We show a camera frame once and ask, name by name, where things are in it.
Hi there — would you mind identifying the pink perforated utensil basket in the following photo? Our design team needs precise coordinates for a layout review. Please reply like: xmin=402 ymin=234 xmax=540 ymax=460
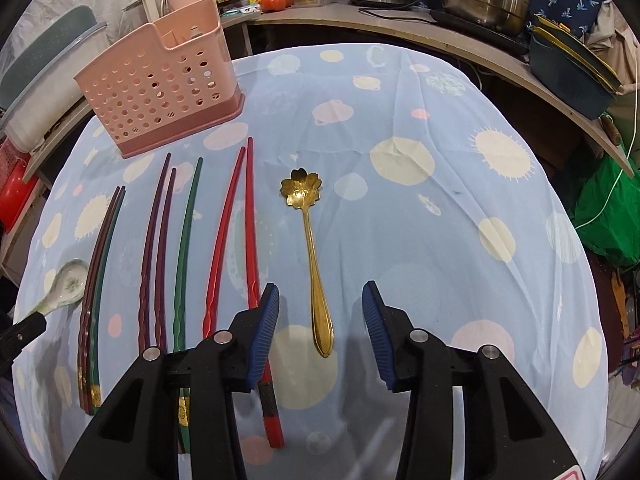
xmin=73 ymin=0 xmax=246 ymax=160

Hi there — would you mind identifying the dark brown chopstick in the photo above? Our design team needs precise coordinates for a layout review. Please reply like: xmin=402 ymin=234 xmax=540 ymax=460
xmin=82 ymin=187 xmax=125 ymax=416
xmin=77 ymin=186 xmax=122 ymax=413

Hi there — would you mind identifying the green plastic bag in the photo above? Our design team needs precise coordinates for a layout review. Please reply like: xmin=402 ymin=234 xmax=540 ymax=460
xmin=572 ymin=155 xmax=640 ymax=268

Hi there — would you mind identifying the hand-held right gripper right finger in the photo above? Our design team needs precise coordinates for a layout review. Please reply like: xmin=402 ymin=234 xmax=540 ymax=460
xmin=361 ymin=280 xmax=588 ymax=480

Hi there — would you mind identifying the red plastic basin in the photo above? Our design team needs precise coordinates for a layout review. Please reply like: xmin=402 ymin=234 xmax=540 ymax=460
xmin=0 ymin=162 xmax=41 ymax=233

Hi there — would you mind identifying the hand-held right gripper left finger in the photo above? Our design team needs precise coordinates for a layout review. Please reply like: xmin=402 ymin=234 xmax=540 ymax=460
xmin=59 ymin=282 xmax=281 ymax=480

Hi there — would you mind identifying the white ceramic spoon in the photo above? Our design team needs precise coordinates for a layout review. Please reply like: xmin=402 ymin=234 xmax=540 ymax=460
xmin=15 ymin=259 xmax=91 ymax=326

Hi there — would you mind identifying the curved wooden counter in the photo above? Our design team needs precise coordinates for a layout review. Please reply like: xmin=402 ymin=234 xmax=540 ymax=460
xmin=22 ymin=0 xmax=640 ymax=181

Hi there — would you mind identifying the maroon chopstick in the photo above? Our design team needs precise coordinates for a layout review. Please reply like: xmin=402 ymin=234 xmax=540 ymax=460
xmin=138 ymin=153 xmax=172 ymax=352
xmin=154 ymin=168 xmax=178 ymax=350

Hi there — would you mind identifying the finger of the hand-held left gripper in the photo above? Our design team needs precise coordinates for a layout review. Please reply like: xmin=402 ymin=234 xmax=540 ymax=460
xmin=0 ymin=312 xmax=47 ymax=377

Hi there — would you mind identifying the white plastic tub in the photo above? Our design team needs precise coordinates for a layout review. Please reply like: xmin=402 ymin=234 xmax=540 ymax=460
xmin=0 ymin=5 xmax=108 ymax=153

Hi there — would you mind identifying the black induction cooker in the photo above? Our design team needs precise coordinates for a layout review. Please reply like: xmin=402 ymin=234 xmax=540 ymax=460
xmin=430 ymin=7 xmax=531 ymax=56

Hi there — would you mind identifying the gold flower spoon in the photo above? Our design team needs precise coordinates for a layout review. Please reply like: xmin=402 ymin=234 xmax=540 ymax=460
xmin=279 ymin=167 xmax=335 ymax=358

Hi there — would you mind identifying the blue dotted tablecloth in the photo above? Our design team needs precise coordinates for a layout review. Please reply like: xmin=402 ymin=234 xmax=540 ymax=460
xmin=10 ymin=42 xmax=608 ymax=480

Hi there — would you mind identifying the white cable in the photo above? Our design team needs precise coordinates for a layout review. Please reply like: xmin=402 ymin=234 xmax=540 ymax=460
xmin=575 ymin=125 xmax=640 ymax=231

